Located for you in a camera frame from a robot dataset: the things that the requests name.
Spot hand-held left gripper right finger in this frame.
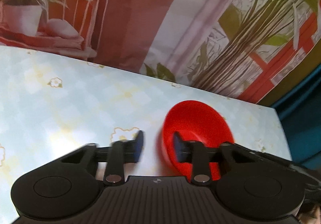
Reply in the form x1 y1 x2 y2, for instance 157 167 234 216
173 131 254 185

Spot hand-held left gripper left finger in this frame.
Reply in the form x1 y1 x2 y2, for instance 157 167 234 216
61 130 145 186

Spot red plastic bowl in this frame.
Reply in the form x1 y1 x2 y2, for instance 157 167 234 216
161 100 235 181

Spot teal curtain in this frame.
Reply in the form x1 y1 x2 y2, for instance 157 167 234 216
258 35 321 172

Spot floral checked tablecloth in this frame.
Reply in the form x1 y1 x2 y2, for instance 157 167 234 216
0 46 293 224

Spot printed room scene backdrop cloth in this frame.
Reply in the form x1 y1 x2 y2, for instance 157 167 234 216
0 0 321 104

